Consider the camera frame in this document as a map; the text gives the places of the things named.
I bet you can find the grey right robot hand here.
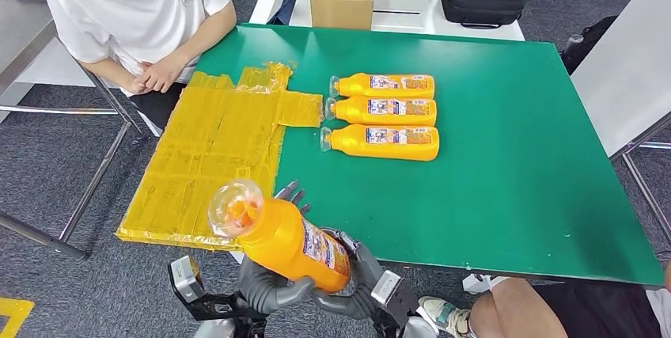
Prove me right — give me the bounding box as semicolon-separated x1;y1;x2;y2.
310;227;387;322

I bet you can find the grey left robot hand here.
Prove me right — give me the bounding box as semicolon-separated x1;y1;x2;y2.
237;180;316;317

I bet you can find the orange detergent bottle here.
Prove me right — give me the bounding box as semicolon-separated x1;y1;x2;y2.
324;96;438;128
207;178;352;294
328;73;436;101
320;123;440;162

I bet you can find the person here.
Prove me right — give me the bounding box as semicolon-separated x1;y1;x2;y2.
43;0;238;132
418;259;671;338

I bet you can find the yellow tape patch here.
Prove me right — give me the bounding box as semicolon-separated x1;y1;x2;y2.
115;62;324;253

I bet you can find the green topped table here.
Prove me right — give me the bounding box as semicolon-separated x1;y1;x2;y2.
191;22;669;294

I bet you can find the white table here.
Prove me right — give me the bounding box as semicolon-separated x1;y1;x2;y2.
249;0;526;42

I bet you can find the brown cardboard box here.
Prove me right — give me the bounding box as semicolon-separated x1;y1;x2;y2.
310;0;375;32

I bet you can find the black case yellow label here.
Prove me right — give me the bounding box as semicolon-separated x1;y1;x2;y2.
440;0;526;30

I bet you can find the black bag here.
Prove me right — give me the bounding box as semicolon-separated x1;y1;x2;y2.
560;15;620;75

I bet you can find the grey table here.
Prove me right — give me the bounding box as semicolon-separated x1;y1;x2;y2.
570;0;671;195

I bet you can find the steel table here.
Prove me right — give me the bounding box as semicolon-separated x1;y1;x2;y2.
0;0;145;262

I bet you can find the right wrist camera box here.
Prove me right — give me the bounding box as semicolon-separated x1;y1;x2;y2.
370;270;422;329

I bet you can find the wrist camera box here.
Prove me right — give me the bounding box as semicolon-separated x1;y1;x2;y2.
167;255;207;306
370;270;422;329

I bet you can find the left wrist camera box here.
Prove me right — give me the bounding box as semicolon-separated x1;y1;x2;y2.
167;255;207;306

